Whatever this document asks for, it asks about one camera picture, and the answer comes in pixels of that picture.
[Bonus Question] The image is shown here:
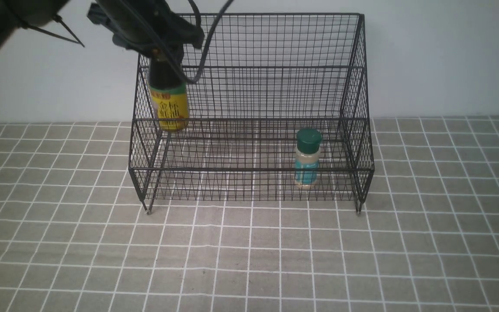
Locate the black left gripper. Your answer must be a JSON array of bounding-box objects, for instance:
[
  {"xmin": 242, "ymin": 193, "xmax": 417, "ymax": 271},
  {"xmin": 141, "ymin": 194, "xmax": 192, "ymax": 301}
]
[{"xmin": 87, "ymin": 0, "xmax": 204, "ymax": 58}]

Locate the dark sauce bottle orange cap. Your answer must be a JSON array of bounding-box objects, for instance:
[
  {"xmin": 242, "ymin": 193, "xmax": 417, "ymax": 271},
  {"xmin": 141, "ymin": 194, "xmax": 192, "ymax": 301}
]
[{"xmin": 148, "ymin": 58, "xmax": 190, "ymax": 132}]

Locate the seasoning shaker green cap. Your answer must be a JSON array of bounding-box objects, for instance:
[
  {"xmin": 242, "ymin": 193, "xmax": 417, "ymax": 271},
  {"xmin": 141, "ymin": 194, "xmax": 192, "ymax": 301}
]
[{"xmin": 294, "ymin": 128, "xmax": 322, "ymax": 189}]

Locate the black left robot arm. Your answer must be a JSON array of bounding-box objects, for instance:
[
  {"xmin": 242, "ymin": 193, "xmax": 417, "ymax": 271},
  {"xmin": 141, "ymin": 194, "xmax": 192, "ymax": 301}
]
[{"xmin": 0, "ymin": 0, "xmax": 204, "ymax": 61}]

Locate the grey checkered tablecloth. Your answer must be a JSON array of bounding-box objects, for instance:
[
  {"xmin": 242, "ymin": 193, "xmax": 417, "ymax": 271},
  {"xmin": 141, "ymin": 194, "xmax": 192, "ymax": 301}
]
[{"xmin": 0, "ymin": 115, "xmax": 499, "ymax": 312}]

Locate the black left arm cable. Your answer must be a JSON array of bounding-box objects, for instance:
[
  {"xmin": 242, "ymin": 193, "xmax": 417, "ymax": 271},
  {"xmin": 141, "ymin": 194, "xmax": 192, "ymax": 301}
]
[{"xmin": 115, "ymin": 0, "xmax": 235, "ymax": 85}]

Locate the black wire mesh shelf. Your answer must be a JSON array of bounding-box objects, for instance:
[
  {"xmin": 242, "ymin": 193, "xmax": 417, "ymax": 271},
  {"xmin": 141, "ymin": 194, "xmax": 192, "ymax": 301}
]
[{"xmin": 128, "ymin": 13, "xmax": 375, "ymax": 212}]

